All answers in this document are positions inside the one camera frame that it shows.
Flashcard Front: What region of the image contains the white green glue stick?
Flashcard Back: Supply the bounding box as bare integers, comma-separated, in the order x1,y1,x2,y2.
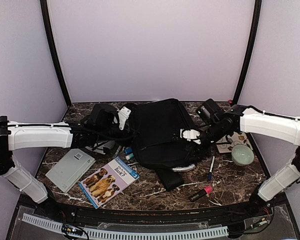
125,153,134,160

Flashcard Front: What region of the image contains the black frame post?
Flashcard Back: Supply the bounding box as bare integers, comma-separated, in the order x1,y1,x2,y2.
39,0,72,107
232,0,262,104

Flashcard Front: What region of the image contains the pale green ceramic bowl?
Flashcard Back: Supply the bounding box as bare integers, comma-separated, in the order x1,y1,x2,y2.
231,145,255,167

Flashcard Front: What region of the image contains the black right frame post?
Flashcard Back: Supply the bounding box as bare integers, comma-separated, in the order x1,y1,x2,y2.
232,0,262,104

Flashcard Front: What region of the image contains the white pencil pouch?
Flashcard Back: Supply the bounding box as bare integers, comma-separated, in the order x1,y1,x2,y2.
85,140,115,155

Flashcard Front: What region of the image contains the blue capped black marker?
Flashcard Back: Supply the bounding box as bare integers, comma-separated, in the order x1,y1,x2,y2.
124,147,133,155

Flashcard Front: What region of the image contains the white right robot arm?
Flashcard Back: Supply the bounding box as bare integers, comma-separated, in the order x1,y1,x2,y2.
178,104,300,217

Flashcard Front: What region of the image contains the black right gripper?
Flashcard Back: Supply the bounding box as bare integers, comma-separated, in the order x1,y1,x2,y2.
185,120,229,161

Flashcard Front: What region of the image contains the pink and black highlighter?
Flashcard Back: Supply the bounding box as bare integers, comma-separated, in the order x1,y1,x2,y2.
188,186,213,202

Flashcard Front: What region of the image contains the black front rail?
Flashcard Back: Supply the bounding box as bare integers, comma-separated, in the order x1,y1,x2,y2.
17,194,288,228

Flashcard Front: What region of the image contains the black student backpack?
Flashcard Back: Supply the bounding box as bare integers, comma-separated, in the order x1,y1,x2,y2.
128,98,201,191

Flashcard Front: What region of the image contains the grey notebook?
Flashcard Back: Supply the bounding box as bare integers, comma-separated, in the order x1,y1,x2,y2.
45,148,96,193

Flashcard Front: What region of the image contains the black left frame post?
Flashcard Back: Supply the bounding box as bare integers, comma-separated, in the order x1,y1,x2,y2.
39,0,72,107

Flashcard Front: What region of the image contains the grey slotted cable duct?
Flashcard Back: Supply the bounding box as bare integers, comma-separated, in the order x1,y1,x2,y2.
21,213,229,240

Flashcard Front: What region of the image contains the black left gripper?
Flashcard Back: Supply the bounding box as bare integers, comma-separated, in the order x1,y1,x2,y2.
95,124,140,147

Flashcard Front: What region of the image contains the floral ceramic tile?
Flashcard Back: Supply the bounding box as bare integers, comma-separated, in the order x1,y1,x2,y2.
216,132,253,154

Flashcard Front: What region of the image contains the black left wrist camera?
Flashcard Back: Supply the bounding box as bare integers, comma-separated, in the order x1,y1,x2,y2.
89,103,117,127

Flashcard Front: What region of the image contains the white pen with blue cap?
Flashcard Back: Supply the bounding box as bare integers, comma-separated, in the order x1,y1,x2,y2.
207,155,215,181

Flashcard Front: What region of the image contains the dog picture book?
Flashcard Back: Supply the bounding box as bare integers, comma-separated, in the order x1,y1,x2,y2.
79,157,140,209

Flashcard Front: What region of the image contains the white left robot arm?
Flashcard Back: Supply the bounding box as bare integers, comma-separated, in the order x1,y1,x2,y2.
0,103,134,218

